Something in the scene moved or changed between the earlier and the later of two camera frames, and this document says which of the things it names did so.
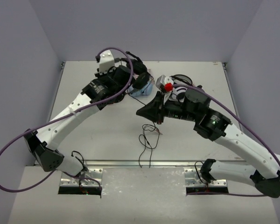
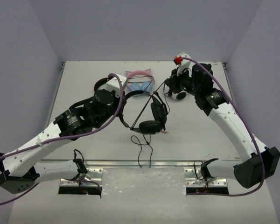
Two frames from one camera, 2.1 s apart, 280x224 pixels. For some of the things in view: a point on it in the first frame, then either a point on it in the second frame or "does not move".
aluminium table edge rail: (128, 163) does not move
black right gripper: (155, 110) → (173, 82)
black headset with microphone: (143, 77) → (159, 111)
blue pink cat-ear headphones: (146, 90) does not move
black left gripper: (135, 70) → (121, 102)
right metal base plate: (193, 178) does not move
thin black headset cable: (143, 103) → (138, 115)
